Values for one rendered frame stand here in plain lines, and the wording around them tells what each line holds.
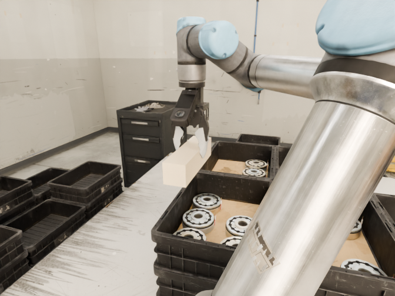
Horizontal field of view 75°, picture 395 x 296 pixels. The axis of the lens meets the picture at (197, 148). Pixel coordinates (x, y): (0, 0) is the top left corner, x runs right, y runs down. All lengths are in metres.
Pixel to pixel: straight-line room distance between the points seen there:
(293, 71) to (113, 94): 4.57
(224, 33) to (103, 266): 0.79
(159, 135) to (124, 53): 2.67
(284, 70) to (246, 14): 3.56
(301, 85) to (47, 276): 0.90
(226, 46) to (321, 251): 0.44
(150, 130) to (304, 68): 1.93
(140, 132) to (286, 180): 2.17
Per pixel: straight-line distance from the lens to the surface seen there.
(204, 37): 0.59
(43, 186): 2.41
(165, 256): 0.74
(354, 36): 0.27
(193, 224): 0.84
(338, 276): 0.67
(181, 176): 0.64
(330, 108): 0.27
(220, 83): 4.13
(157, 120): 2.26
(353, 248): 0.92
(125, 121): 2.42
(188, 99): 0.67
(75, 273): 0.99
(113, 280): 0.93
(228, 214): 0.94
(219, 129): 4.26
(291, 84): 0.53
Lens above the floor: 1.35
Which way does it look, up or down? 19 degrees down
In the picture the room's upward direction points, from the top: straight up
